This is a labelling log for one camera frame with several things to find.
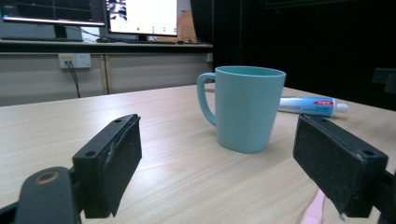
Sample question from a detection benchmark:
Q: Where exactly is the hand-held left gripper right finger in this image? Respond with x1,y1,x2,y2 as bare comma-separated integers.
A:
292,113,389,218

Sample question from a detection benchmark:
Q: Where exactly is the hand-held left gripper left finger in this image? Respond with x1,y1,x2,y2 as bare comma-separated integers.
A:
72,113,143,219

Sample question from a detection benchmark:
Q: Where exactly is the pink toothbrush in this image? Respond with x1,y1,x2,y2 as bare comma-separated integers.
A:
299,189,327,224

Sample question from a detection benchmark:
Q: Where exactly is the blue white toothpaste tube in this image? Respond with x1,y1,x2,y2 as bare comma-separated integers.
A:
277,95,349,119

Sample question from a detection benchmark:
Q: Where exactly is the light blue cup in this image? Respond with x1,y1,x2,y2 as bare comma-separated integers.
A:
196,65,287,154

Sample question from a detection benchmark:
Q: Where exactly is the grey background desk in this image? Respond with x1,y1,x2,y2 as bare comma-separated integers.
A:
0,39,214,107

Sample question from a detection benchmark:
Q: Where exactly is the black curtain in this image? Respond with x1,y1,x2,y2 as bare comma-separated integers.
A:
190,0,396,111

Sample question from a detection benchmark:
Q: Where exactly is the white screen monitor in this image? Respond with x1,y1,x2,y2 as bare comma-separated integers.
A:
105,0,180,44

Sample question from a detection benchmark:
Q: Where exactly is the brown cardboard box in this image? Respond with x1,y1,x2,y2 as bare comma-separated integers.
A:
157,9,198,44

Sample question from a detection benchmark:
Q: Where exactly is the dark screen monitor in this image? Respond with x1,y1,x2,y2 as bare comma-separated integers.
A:
0,0,106,42

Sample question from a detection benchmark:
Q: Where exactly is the black power cable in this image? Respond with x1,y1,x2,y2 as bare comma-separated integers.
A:
66,61,81,99

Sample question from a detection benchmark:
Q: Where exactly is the white wall socket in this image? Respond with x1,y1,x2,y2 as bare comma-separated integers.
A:
58,53,92,70

